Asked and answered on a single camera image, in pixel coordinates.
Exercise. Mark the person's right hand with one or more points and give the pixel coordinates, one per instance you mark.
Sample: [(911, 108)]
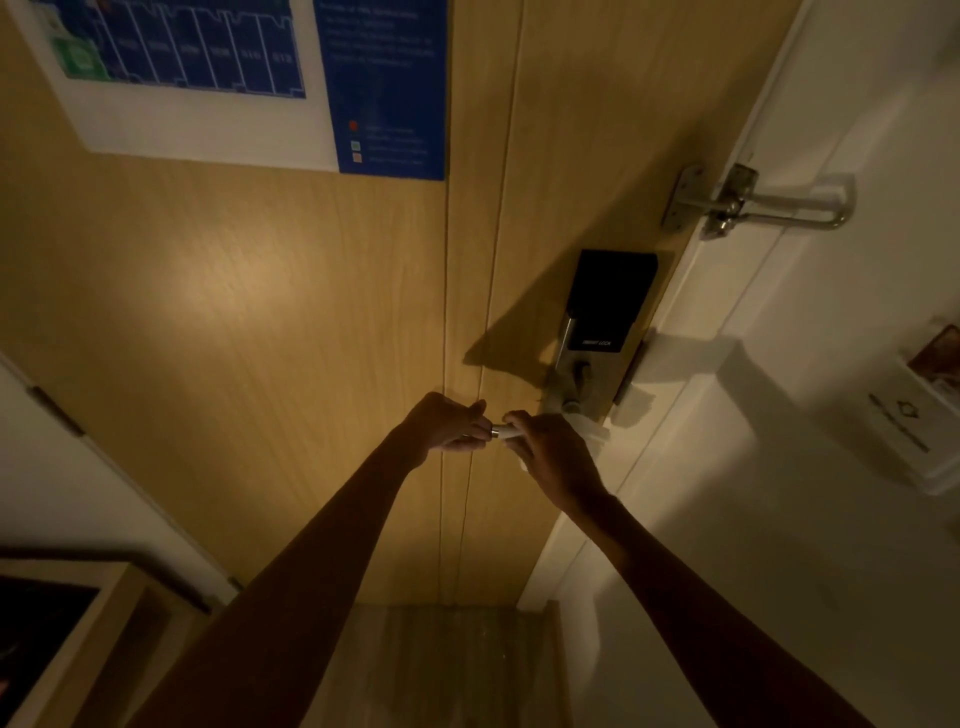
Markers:
[(559, 465)]

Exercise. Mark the person's left hand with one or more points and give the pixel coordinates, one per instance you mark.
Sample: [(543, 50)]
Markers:
[(442, 427)]

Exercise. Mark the person's left forearm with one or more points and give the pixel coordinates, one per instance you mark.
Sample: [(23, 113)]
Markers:
[(292, 600)]

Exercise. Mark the person's right forearm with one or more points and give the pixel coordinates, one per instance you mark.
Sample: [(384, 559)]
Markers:
[(720, 622)]

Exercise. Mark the black silver door lock body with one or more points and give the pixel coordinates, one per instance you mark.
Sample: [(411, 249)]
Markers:
[(611, 296)]

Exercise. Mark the light wooden door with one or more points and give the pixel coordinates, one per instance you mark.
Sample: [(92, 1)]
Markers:
[(225, 322)]

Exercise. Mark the silver door guard latch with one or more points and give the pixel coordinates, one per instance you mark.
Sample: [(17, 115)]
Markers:
[(787, 217)]

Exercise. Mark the dark lock edge plate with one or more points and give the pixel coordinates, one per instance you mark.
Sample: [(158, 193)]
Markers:
[(628, 375)]

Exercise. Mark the white key card holder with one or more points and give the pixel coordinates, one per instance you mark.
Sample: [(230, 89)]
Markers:
[(911, 427)]

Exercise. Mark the blue white floor plan poster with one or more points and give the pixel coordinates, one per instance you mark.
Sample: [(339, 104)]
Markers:
[(225, 127)]

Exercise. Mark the wooden side table black top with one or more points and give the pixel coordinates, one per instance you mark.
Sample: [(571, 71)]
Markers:
[(97, 645)]

